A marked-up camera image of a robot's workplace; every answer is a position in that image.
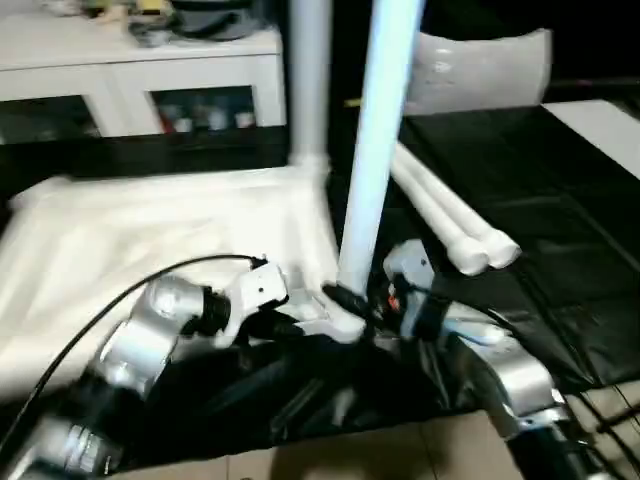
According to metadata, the white plastic table top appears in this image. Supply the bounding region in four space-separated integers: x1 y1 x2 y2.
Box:
0 164 367 401

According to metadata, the black right camera cable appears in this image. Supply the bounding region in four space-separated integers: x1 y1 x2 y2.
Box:
429 294 640 480

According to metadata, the black left camera cable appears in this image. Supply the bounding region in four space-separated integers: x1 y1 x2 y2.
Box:
0 254 270 451

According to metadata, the white plastic table leg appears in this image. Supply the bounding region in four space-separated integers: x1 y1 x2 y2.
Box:
399 147 522 270
389 147 490 276
337 0 427 301
287 0 335 174

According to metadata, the dark clutter pile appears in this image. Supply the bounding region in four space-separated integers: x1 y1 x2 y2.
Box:
127 13 175 50

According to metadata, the white cabinet with glass doors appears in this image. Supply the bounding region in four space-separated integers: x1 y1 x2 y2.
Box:
0 24 290 145

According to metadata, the grey round bag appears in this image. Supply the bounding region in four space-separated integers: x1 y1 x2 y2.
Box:
172 0 257 42

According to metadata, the grey cushion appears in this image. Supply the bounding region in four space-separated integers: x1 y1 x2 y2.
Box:
404 28 555 114

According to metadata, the black camera cable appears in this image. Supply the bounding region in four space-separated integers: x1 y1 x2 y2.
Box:
0 254 270 451
429 294 640 480

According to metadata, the white flat board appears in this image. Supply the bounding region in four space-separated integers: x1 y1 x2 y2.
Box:
542 99 640 180

